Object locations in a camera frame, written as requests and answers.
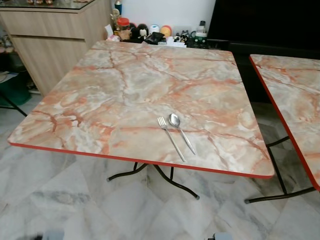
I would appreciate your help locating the marble pattern folding table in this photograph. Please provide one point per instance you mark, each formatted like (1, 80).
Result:
(295, 90)
(150, 90)

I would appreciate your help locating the black flat television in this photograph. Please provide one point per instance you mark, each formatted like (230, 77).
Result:
(265, 20)

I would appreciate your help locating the silver metal spoon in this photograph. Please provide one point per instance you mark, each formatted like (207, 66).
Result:
(174, 120)

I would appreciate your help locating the silver metal fork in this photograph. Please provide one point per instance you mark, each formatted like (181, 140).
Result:
(161, 121)

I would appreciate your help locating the white small box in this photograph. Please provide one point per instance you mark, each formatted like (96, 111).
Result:
(176, 41)

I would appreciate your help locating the orange round toy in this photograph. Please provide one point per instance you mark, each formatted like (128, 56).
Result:
(166, 30)

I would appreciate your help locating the black pouch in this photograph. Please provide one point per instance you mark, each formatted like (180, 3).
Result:
(156, 38)

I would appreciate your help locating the white round toy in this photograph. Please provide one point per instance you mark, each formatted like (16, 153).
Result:
(154, 28)

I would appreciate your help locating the black plush toy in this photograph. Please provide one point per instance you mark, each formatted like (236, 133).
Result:
(139, 31)

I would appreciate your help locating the red lid glass jar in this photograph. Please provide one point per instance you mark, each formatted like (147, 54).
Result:
(123, 27)

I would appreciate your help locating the white paper card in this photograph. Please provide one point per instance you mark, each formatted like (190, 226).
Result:
(108, 31)

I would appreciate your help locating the blue bottle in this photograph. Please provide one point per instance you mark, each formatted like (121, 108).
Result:
(118, 7)

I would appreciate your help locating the light wooden cabinet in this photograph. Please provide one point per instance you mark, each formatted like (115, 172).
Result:
(50, 45)

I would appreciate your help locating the green box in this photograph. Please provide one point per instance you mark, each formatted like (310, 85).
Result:
(15, 89)

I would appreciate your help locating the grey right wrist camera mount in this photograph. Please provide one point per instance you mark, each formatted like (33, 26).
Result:
(222, 236)

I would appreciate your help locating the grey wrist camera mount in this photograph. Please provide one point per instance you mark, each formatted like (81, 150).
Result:
(222, 236)
(54, 234)

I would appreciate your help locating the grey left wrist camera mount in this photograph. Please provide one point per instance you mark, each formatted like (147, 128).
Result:
(54, 234)

